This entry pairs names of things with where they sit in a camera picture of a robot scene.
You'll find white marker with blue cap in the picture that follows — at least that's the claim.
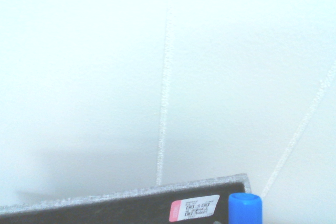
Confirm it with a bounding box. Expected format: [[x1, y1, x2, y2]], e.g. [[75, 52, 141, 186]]
[[227, 192, 264, 224]]

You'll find grey felt pen holder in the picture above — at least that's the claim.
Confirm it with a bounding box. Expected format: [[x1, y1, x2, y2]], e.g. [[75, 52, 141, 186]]
[[0, 173, 253, 224]]

